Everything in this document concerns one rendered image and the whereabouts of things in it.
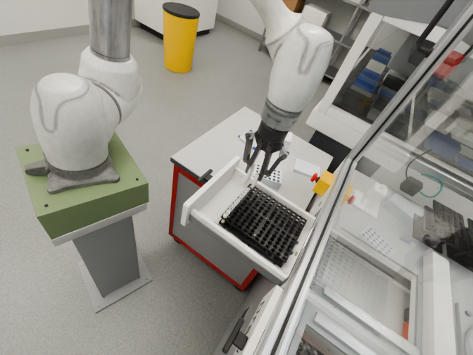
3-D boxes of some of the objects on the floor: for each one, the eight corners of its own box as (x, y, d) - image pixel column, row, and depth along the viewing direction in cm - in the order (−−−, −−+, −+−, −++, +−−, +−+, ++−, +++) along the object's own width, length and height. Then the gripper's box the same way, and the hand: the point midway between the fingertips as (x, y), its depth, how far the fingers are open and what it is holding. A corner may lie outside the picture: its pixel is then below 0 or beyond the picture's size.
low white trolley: (165, 241, 156) (170, 156, 101) (219, 187, 197) (244, 106, 142) (238, 299, 143) (291, 238, 89) (281, 228, 184) (333, 156, 130)
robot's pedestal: (77, 263, 135) (24, 172, 80) (131, 239, 151) (117, 149, 97) (96, 313, 122) (47, 245, 67) (153, 280, 138) (150, 204, 84)
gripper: (243, 113, 59) (224, 177, 76) (297, 143, 56) (265, 203, 73) (257, 103, 64) (236, 165, 81) (307, 130, 61) (274, 189, 78)
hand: (253, 176), depth 75 cm, fingers closed
